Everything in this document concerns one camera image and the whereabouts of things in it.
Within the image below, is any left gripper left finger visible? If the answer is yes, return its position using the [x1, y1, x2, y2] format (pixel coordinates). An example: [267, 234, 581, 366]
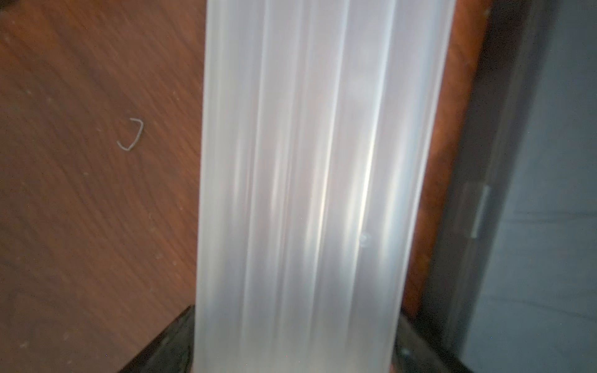
[120, 305, 195, 373]

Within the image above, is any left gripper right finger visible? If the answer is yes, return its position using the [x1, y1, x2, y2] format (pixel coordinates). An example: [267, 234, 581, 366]
[393, 314, 471, 372]

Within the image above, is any ribbed translucent pencil case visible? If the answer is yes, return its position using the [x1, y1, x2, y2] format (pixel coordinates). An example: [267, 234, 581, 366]
[194, 1, 455, 372]

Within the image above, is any black pencil case front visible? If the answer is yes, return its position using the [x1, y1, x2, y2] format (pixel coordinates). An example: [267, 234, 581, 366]
[420, 1, 596, 372]

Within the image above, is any small bent metal staple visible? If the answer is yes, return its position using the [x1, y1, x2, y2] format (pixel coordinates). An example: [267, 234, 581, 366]
[116, 117, 145, 152]

